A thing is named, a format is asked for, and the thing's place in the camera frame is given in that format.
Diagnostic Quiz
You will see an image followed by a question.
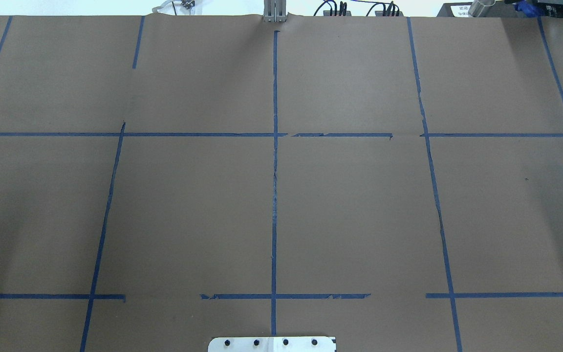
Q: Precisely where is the orange black connector box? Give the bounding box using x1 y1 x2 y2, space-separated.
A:
313 0 352 17

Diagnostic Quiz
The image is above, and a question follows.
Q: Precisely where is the silver metal cup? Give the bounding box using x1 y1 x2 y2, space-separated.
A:
468 0 496 18

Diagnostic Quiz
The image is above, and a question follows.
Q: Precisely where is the aluminium frame post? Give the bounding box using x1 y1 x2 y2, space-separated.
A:
263 0 288 23

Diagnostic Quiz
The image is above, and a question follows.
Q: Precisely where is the white camera post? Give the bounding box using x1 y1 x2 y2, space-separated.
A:
207 336 337 352

